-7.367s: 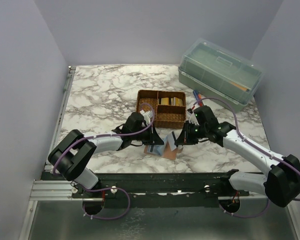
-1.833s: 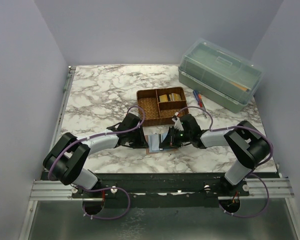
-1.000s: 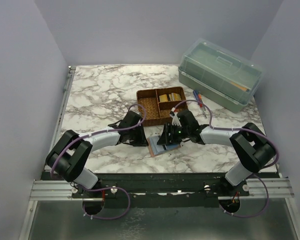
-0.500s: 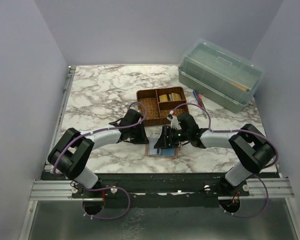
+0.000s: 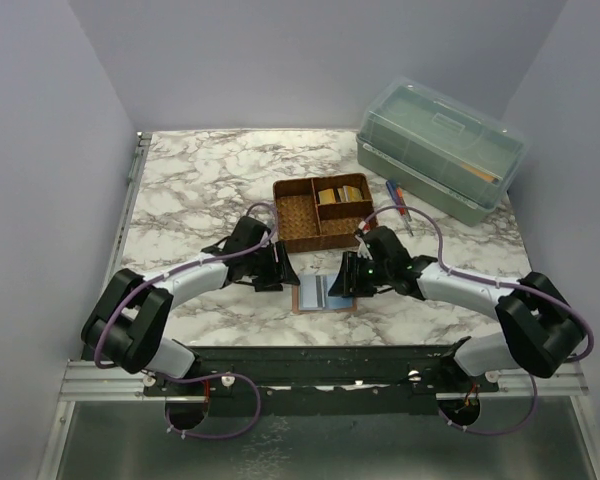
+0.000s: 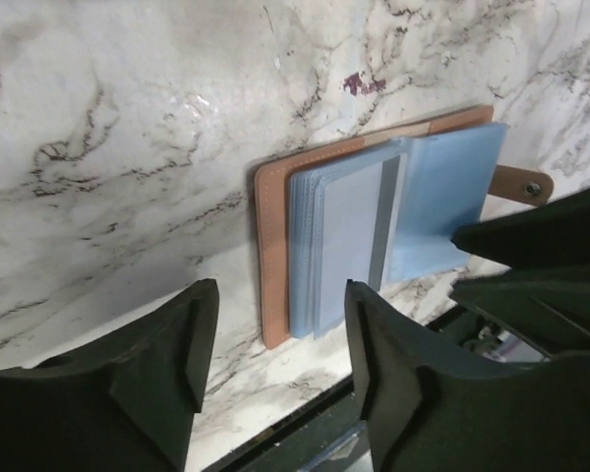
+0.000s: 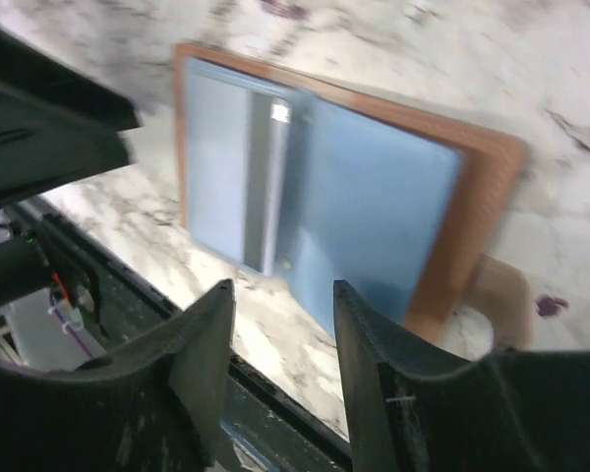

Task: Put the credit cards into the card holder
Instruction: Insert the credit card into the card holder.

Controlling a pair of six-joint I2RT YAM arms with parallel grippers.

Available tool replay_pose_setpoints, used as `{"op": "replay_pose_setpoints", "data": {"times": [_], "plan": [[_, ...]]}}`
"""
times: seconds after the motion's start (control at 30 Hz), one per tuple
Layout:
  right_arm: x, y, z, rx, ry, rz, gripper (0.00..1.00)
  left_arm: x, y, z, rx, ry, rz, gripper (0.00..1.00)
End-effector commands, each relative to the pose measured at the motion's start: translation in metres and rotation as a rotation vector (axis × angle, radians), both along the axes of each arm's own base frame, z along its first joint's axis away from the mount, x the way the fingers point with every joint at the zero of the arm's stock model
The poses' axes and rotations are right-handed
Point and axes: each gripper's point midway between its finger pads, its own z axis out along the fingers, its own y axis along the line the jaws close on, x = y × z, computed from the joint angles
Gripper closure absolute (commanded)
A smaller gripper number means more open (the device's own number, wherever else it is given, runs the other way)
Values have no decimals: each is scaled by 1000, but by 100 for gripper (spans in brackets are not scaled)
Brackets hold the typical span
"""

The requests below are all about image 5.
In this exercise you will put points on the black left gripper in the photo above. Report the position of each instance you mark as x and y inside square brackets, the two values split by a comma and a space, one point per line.
[281, 271]

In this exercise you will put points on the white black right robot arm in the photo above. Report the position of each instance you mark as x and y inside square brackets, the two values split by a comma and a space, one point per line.
[538, 330]

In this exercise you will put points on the clear lidded green toolbox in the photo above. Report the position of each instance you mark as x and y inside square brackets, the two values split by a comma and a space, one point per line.
[449, 155]

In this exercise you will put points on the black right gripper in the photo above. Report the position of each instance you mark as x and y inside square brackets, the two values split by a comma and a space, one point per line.
[347, 282]

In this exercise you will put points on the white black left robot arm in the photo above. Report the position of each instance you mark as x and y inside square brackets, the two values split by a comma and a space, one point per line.
[126, 327]

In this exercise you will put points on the aluminium extrusion frame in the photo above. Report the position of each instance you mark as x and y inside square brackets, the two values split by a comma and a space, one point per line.
[188, 189]

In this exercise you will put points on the gold vip card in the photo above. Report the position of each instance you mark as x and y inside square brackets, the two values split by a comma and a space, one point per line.
[348, 193]
[328, 196]

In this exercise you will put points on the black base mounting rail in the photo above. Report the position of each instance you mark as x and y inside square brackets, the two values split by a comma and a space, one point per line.
[311, 381]

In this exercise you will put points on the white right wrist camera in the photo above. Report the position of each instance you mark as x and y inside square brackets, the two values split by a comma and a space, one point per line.
[363, 251]

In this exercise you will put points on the brown woven divided basket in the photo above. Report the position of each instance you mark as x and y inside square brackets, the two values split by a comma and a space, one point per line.
[305, 226]

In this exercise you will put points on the blue red handled screwdriver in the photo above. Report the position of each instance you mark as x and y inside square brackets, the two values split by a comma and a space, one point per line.
[397, 197]

